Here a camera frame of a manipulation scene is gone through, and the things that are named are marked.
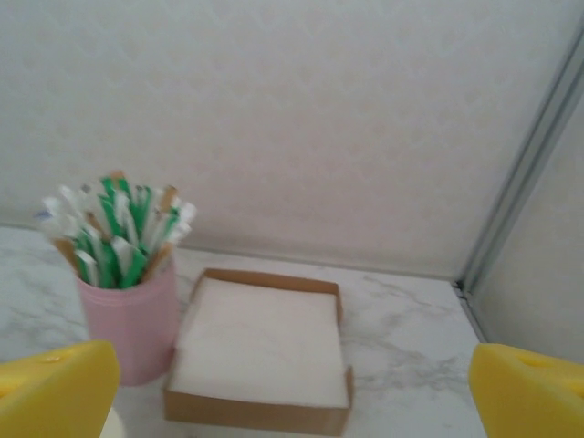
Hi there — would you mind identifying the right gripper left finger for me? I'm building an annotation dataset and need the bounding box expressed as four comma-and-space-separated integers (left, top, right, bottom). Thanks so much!
0, 339, 122, 438

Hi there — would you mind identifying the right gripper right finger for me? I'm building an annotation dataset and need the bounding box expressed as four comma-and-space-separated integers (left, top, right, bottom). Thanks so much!
469, 341, 584, 438

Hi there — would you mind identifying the pink cylindrical holder cup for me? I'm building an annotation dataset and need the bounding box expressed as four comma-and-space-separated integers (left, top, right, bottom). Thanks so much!
75, 248, 180, 388

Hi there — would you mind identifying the green white sachet stick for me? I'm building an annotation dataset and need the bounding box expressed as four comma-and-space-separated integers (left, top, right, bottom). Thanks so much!
166, 200, 198, 245
131, 184, 159, 247
98, 177, 133, 238
75, 245, 99, 288

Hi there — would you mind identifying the brown cardboard napkin tray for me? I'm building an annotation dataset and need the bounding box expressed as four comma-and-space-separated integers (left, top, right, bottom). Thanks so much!
162, 267, 356, 435

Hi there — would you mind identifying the white paper napkin stack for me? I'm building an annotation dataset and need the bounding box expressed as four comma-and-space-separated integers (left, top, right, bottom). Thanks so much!
171, 276, 350, 407

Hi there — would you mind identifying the aluminium table side rail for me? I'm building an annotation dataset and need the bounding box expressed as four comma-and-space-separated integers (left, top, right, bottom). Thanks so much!
455, 285, 492, 343

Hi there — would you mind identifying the aluminium frame post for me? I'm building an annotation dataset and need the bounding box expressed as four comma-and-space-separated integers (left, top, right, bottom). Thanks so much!
455, 17, 584, 297

